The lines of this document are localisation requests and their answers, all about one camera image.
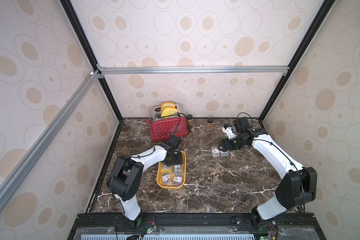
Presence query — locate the yellow storage tray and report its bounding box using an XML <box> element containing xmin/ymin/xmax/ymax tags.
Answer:
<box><xmin>157</xmin><ymin>151</ymin><xmax>187</xmax><ymax>190</ymax></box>

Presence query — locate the left aluminium rail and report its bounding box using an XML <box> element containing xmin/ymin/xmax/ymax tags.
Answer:
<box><xmin>0</xmin><ymin>70</ymin><xmax>100</xmax><ymax>214</ymax></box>

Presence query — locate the yellow toast slice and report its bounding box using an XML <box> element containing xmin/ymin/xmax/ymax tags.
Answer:
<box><xmin>161</xmin><ymin>102</ymin><xmax>177</xmax><ymax>111</ymax></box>
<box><xmin>161</xmin><ymin>107</ymin><xmax>178</xmax><ymax>118</ymax></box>

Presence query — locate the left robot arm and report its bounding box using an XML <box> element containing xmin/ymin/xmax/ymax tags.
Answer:
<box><xmin>107</xmin><ymin>135</ymin><xmax>184</xmax><ymax>223</ymax></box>

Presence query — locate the red toaster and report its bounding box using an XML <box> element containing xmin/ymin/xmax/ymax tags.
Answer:
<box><xmin>147</xmin><ymin>104</ymin><xmax>190</xmax><ymax>141</ymax></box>

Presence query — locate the yellow toast slice rear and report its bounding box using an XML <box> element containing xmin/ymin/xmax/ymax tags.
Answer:
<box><xmin>161</xmin><ymin>102</ymin><xmax>177</xmax><ymax>111</ymax></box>

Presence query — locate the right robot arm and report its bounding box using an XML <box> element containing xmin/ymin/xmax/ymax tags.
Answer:
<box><xmin>218</xmin><ymin>117</ymin><xmax>318</xmax><ymax>229</ymax></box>

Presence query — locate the left spice jar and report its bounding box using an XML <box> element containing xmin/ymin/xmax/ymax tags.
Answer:
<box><xmin>187</xmin><ymin>114</ymin><xmax>193</xmax><ymax>128</ymax></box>

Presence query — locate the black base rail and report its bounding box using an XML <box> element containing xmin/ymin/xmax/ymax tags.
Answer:
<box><xmin>68</xmin><ymin>213</ymin><xmax>325</xmax><ymax>240</ymax></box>

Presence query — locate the spice jar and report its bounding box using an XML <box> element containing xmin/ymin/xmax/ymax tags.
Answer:
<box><xmin>187</xmin><ymin>114</ymin><xmax>193</xmax><ymax>128</ymax></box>
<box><xmin>207</xmin><ymin>118</ymin><xmax>214</xmax><ymax>131</ymax></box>

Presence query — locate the yellow toast slice front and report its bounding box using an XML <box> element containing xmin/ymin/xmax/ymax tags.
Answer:
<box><xmin>161</xmin><ymin>107</ymin><xmax>178</xmax><ymax>118</ymax></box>

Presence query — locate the horizontal aluminium rail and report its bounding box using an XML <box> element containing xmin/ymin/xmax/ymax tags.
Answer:
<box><xmin>100</xmin><ymin>66</ymin><xmax>289</xmax><ymax>75</ymax></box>

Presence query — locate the right spice jar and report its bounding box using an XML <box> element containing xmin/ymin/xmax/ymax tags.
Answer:
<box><xmin>207</xmin><ymin>118</ymin><xmax>214</xmax><ymax>131</ymax></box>

